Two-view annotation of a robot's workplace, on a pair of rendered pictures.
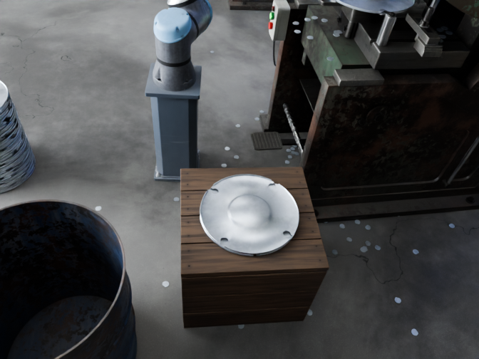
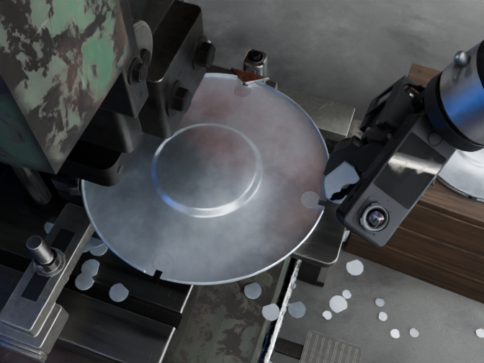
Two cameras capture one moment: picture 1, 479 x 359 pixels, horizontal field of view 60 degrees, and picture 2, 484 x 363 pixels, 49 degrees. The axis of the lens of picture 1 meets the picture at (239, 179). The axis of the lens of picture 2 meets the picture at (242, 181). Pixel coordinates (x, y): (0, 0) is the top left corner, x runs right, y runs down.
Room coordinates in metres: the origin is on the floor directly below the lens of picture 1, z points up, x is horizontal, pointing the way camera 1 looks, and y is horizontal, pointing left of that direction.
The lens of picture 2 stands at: (1.61, -0.11, 1.30)
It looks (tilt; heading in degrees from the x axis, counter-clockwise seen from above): 59 degrees down; 213
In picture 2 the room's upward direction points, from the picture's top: 1 degrees clockwise
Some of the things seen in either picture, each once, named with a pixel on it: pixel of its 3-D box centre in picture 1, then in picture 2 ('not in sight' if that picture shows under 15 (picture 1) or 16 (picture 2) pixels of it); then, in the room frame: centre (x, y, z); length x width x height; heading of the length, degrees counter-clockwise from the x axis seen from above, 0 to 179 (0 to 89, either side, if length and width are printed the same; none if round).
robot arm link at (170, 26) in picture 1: (174, 34); not in sight; (1.24, 0.27, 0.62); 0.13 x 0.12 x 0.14; 164
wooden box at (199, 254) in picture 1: (243, 246); (454, 186); (0.75, -0.04, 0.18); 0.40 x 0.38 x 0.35; 101
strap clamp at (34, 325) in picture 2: not in sight; (45, 269); (1.54, -0.41, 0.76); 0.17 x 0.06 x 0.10; 15
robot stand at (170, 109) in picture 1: (176, 126); not in sight; (1.23, 0.27, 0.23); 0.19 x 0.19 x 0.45; 7
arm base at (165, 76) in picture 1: (174, 66); not in sight; (1.23, 0.27, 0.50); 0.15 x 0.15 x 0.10
